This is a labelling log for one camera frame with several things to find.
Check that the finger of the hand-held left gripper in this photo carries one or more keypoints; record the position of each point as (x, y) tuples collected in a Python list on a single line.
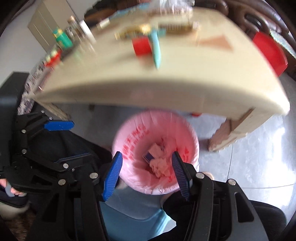
[(76, 160), (59, 125)]

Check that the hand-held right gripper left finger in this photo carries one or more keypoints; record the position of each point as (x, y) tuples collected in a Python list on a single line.
[(113, 178)]

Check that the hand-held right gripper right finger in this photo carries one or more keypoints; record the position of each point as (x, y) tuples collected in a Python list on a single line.
[(181, 176)]

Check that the clear plastic bag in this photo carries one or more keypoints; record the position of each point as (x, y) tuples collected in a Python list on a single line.
[(159, 166)]

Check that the dark blue and white box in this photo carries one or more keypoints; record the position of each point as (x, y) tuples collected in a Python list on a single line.
[(149, 157)]

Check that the pink-lined waste bin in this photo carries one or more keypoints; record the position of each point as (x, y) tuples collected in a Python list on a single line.
[(138, 129)]

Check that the person's left hand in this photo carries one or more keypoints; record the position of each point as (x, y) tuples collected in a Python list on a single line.
[(16, 192)]

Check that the light blue smooth object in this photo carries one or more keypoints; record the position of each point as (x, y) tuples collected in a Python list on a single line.
[(131, 208)]

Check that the red fruit tray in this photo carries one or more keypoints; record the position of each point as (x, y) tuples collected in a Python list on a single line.
[(54, 59)]

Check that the green water bottle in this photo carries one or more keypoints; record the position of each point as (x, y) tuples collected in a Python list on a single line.
[(62, 39)]

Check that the person's right trouser leg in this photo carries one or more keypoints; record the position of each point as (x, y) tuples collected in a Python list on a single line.
[(266, 217)]

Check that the cream coffee table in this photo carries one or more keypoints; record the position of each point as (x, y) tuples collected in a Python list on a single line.
[(173, 76)]

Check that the cream wardrobe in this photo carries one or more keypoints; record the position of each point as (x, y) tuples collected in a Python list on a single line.
[(46, 20)]

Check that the small red box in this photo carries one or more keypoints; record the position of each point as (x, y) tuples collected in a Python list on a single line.
[(141, 47)]

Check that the yellow snack wrapper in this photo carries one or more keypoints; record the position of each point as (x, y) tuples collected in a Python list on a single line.
[(131, 32)]

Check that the teal pen-shaped stick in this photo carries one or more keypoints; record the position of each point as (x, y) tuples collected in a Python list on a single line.
[(156, 51)]

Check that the red plastic stool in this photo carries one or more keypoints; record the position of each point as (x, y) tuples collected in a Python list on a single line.
[(270, 53)]

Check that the clear bag of nuts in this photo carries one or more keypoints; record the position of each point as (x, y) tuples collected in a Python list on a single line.
[(171, 5)]

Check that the teal lace seat mat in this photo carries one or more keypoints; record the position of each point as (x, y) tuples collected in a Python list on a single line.
[(281, 41)]

